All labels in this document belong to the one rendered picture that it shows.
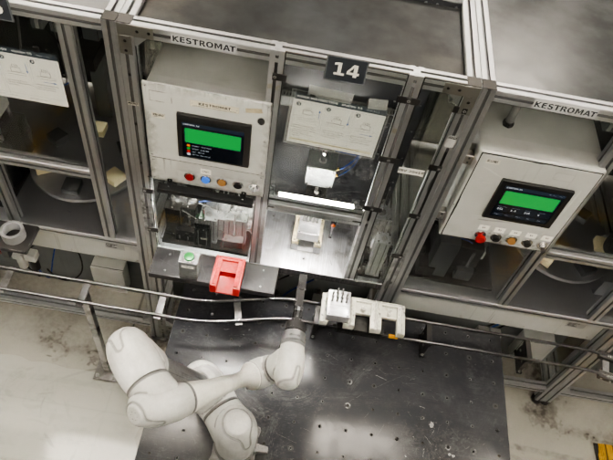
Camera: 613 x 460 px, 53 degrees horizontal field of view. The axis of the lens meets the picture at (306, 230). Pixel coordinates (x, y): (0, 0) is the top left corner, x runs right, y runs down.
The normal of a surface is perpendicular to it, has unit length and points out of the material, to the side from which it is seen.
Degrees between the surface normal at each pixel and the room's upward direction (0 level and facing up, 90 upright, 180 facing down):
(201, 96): 90
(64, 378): 0
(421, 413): 0
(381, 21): 0
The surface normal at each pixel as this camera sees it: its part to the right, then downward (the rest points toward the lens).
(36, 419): 0.13, -0.60
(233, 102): -0.12, 0.79
